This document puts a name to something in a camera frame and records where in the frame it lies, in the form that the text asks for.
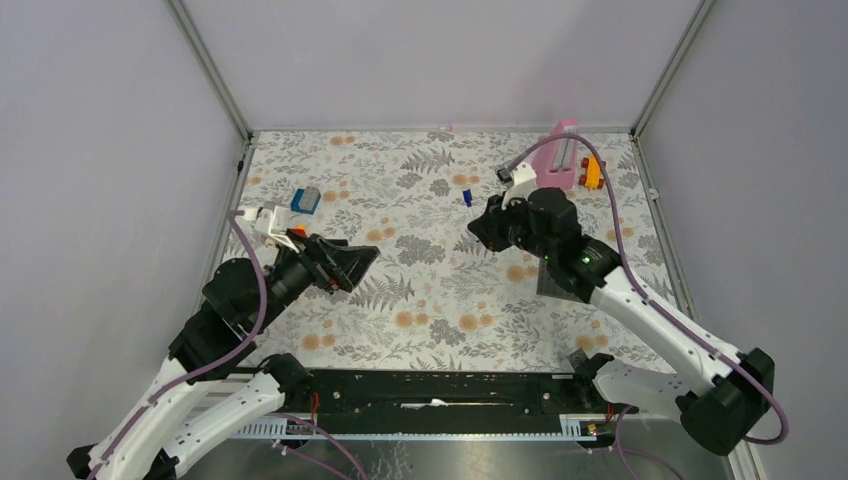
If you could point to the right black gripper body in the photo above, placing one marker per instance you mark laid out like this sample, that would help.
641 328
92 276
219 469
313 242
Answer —
513 226

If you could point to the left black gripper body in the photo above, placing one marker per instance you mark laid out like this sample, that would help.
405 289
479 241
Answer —
296 274

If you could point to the white blue pen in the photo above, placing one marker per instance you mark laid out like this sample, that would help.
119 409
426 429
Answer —
467 198

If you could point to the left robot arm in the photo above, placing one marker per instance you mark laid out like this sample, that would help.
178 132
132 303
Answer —
158 439

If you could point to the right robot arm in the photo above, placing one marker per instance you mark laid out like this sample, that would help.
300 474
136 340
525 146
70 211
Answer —
716 392

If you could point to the red green toy truck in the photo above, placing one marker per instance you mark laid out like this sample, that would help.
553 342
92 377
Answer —
298 230

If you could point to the dark grey brick baseplate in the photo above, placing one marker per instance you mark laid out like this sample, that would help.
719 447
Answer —
546 285

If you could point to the pink metronome box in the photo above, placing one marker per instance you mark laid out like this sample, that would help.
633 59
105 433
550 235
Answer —
555 164

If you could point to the orange red toy car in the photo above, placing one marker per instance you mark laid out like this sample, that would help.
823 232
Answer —
591 177

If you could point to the blue grey brick block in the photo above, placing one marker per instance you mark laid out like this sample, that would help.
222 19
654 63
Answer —
306 200

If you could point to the floral patterned table mat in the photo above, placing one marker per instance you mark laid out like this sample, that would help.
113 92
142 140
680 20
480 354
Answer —
435 299

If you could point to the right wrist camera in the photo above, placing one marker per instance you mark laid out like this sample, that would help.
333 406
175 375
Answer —
519 181

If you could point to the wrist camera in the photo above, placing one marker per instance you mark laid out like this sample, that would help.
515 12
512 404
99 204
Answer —
519 181
269 224

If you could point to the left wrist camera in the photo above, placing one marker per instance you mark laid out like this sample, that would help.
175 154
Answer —
269 224

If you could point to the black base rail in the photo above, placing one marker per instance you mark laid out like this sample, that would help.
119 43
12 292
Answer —
416 396

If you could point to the white slotted cable duct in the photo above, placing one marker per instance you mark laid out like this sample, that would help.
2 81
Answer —
521 428

